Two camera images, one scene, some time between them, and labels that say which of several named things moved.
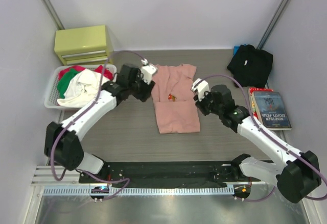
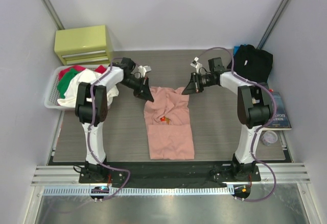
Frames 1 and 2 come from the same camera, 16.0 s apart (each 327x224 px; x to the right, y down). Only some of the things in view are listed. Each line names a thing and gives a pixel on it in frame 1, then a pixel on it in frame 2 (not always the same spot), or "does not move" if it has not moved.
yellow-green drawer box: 82,46 does not move
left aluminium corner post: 47,4 does not move
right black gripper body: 207,105 to 205,80
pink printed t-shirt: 177,109 to 168,117
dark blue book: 271,110 does not move
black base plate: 166,174 does not move
